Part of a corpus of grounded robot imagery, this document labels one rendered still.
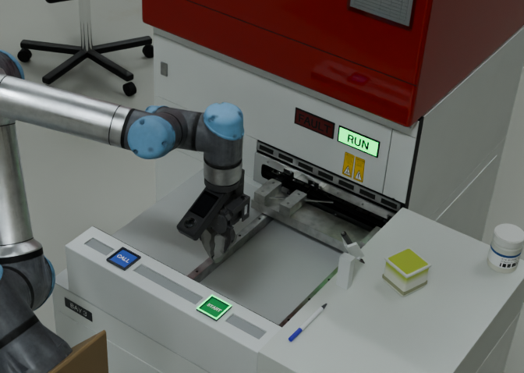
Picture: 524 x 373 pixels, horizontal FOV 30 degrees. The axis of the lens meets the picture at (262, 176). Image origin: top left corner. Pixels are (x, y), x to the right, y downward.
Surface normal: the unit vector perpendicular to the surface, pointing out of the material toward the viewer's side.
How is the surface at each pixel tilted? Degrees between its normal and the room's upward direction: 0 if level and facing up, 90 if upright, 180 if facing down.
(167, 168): 90
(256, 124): 90
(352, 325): 0
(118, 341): 90
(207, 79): 90
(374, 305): 0
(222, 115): 1
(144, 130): 65
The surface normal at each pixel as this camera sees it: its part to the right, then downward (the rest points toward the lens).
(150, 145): -0.16, 0.17
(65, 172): 0.05, -0.81
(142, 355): -0.58, 0.46
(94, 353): 0.81, 0.38
